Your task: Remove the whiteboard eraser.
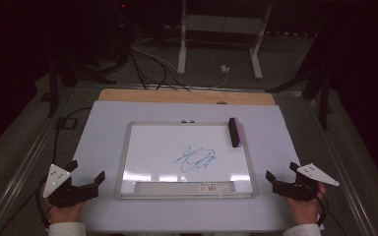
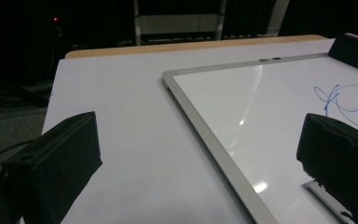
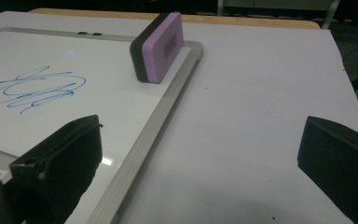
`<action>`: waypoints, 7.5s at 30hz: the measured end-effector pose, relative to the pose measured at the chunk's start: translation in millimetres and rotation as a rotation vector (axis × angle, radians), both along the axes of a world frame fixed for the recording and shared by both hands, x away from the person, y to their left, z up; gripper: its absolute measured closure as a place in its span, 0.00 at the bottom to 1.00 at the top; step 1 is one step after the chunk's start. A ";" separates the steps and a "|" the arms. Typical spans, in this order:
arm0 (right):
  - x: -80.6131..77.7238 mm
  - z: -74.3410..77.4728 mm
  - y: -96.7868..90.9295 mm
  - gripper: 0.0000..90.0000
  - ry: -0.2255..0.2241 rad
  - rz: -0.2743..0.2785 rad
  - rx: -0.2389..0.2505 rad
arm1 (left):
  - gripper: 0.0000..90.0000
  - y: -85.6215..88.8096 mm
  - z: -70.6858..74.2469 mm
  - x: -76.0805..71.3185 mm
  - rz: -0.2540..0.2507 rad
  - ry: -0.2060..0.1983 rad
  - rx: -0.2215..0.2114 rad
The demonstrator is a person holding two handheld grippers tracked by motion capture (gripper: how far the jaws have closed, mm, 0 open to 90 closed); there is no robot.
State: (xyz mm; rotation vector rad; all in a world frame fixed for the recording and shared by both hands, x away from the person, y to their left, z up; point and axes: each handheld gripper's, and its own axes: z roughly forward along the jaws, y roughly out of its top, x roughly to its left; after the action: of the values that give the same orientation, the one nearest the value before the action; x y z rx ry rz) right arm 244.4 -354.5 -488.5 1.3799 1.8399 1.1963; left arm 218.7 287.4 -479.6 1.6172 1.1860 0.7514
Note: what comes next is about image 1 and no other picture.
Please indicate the black tripod stand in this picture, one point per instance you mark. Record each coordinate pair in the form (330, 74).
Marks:
(323, 98)
(53, 85)

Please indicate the metal floor rail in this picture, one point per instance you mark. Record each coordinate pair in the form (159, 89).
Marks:
(339, 170)
(16, 170)

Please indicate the person's left hand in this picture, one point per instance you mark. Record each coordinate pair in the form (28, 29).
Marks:
(66, 212)

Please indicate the dark equipment with red light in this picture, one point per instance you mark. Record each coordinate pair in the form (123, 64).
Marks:
(121, 29)

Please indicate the black and purple whiteboard eraser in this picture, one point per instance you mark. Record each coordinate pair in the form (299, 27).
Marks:
(234, 132)

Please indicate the person's right hand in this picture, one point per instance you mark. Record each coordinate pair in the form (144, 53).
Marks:
(306, 209)

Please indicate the white metal stand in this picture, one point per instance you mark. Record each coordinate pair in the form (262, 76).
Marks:
(221, 24)

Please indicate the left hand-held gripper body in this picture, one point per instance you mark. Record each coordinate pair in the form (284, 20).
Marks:
(56, 179)

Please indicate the white charger plug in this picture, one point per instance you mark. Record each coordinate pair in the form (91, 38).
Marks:
(225, 69)

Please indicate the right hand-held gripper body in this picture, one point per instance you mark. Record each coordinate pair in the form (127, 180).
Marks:
(308, 187)

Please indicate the whiteboard with silver frame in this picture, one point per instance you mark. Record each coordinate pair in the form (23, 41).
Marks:
(183, 157)

